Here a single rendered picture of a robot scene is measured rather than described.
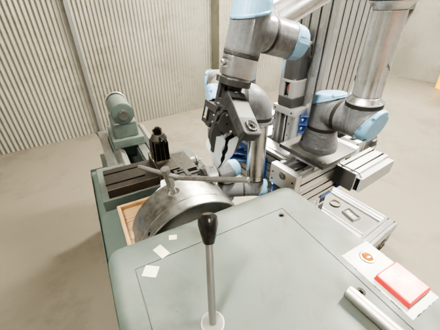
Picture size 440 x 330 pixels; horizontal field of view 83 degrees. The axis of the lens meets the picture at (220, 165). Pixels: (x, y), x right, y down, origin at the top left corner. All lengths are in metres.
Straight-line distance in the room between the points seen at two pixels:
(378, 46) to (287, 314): 0.72
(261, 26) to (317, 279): 0.47
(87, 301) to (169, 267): 1.61
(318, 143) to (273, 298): 0.70
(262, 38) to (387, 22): 0.42
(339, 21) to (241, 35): 0.72
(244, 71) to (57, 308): 1.94
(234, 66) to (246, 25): 0.07
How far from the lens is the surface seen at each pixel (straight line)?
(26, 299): 2.30
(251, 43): 0.53
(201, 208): 0.66
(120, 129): 1.75
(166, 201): 0.68
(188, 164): 1.29
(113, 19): 4.07
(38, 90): 4.05
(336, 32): 1.20
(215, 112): 0.56
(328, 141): 1.06
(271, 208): 0.62
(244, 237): 0.55
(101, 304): 2.04
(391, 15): 0.87
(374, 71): 0.90
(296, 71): 1.20
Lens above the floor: 1.67
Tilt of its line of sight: 33 degrees down
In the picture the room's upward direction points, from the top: straight up
